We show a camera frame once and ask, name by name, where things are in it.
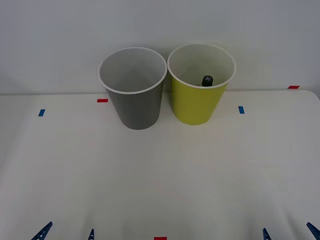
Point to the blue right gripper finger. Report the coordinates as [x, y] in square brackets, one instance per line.
[266, 235]
[314, 228]

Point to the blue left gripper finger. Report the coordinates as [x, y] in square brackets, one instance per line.
[91, 235]
[42, 232]

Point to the green plastic bottle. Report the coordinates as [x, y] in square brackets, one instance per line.
[207, 80]

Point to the grey plastic bin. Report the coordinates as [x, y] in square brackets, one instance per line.
[137, 110]

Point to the yellow-green plastic bin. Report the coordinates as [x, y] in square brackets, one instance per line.
[197, 105]

